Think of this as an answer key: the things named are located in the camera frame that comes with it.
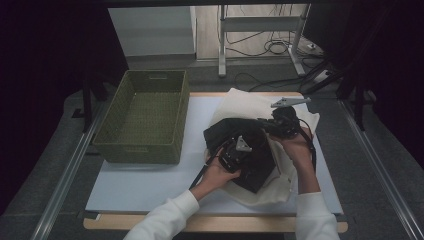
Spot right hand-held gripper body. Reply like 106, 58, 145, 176
263, 96, 312, 140

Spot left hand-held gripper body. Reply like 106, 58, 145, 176
217, 134, 254, 175

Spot dark cloth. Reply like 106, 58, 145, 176
202, 116, 278, 195

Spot cream drawstring bag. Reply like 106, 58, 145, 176
204, 87, 321, 207

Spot green woven basket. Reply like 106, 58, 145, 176
92, 69, 191, 165

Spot person's left hand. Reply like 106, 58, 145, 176
199, 155, 242, 196

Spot person's right hand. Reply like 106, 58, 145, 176
270, 127, 317, 172

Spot white power strip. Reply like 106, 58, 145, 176
312, 68, 334, 85

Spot dark metal stand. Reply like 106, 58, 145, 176
335, 79, 378, 132
71, 78, 113, 134

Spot pale grey table board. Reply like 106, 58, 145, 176
84, 95, 345, 216

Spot dark curtain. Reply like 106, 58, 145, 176
0, 0, 129, 214
303, 0, 424, 174

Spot grey cabinet panel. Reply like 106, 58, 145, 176
107, 5, 198, 58

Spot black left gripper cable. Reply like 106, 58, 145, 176
188, 139, 235, 191

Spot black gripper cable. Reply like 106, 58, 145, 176
188, 139, 235, 191
297, 117, 318, 172

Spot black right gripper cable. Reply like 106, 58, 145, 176
297, 117, 318, 172

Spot long black floor cable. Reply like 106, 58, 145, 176
232, 58, 329, 93

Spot tangled black floor cables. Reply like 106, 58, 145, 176
225, 4, 306, 58

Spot white metal stand frame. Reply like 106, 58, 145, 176
217, 3, 312, 80

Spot aluminium rail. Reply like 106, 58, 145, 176
337, 99, 424, 240
30, 99, 112, 240

